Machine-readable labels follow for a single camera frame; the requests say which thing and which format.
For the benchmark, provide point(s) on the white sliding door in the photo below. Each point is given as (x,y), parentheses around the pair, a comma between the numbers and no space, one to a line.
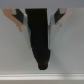
(13,53)

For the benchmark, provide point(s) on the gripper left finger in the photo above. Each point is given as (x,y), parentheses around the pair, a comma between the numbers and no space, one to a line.
(20,20)

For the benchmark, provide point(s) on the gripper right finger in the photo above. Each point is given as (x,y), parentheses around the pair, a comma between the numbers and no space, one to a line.
(56,20)

